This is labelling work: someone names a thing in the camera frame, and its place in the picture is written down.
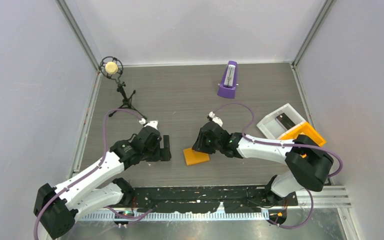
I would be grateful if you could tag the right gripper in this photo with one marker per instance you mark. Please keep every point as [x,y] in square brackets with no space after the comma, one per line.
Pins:
[199,145]

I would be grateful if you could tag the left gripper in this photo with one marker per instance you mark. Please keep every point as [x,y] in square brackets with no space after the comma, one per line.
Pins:
[165,154]

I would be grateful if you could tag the orange leather card holder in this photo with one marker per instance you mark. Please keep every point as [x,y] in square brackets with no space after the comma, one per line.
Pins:
[193,157]

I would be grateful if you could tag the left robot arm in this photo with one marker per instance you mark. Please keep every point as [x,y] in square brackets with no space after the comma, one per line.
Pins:
[58,208]

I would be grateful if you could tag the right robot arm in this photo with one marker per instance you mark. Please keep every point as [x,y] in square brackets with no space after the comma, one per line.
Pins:
[308,165]

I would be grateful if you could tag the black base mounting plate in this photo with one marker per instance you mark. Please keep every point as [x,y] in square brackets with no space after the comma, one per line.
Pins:
[204,199]

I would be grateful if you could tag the purple metronome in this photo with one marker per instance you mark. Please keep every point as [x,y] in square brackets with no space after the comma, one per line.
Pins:
[228,84]

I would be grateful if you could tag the white plastic bin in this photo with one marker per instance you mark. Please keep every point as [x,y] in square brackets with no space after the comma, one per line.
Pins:
[271,129]

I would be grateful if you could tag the black device in white bin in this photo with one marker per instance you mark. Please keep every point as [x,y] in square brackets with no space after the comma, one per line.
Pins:
[285,122]

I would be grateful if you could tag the orange plastic bin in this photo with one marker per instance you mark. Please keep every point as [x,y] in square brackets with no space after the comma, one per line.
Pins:
[304,128]

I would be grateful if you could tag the microphone on black tripod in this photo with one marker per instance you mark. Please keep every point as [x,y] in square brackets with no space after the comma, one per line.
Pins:
[112,69]

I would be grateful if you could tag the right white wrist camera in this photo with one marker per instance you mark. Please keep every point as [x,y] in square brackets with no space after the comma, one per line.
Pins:
[213,118]

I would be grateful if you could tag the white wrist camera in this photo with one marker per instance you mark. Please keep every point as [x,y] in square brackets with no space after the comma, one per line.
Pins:
[213,118]
[151,123]

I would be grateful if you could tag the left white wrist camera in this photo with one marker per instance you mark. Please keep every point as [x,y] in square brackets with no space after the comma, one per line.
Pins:
[151,123]

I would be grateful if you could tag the aluminium frame rail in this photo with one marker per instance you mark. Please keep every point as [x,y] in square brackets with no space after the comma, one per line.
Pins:
[333,196]

